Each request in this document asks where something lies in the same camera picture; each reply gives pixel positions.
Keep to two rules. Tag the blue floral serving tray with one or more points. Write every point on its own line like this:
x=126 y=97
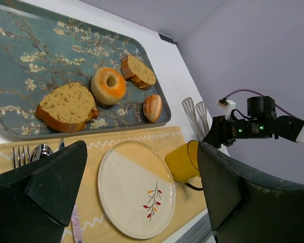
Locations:
x=41 y=50

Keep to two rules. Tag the silver table knife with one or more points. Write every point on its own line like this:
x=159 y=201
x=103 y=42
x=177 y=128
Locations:
x=75 y=224

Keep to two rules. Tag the orange glazed bagel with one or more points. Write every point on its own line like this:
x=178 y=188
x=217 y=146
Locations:
x=108 y=86

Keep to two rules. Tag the white and yellow plate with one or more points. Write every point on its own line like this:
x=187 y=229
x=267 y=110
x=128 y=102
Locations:
x=136 y=189

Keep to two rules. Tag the aluminium table front rail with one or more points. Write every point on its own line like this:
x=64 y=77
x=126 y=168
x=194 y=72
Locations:
x=193 y=231

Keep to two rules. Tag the left bread slice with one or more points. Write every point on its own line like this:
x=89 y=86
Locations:
x=68 y=108

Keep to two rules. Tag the metal serving tongs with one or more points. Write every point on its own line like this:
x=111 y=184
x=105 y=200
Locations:
x=198 y=116

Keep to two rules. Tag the right blue corner label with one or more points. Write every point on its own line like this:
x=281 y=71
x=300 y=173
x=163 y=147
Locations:
x=167 y=39

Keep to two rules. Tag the right bread slice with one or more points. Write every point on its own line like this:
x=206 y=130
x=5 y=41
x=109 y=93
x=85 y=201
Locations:
x=137 y=72

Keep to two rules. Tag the bread slice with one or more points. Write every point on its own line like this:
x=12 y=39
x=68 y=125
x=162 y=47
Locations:
x=68 y=108
x=137 y=72

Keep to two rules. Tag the yellow mug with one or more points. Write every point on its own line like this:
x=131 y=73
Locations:
x=183 y=163

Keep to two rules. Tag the small orange bread roll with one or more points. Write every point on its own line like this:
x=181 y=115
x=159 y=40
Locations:
x=152 y=107

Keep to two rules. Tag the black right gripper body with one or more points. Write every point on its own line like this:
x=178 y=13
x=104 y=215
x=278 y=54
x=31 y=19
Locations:
x=231 y=130

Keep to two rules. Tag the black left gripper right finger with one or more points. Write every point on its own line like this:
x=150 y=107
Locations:
x=247 y=205

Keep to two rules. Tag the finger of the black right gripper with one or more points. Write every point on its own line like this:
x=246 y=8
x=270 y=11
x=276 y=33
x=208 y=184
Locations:
x=214 y=136

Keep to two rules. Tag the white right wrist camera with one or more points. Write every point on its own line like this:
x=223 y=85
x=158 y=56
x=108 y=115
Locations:
x=228 y=105

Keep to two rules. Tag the silver spoon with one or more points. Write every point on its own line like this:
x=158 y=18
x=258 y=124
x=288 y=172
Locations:
x=39 y=152

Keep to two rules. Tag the silver fork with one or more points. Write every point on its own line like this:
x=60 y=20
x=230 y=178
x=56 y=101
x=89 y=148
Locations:
x=21 y=156

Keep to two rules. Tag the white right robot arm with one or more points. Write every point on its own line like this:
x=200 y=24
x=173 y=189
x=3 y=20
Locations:
x=261 y=122

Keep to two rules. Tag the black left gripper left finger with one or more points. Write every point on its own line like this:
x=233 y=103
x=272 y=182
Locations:
x=37 y=199

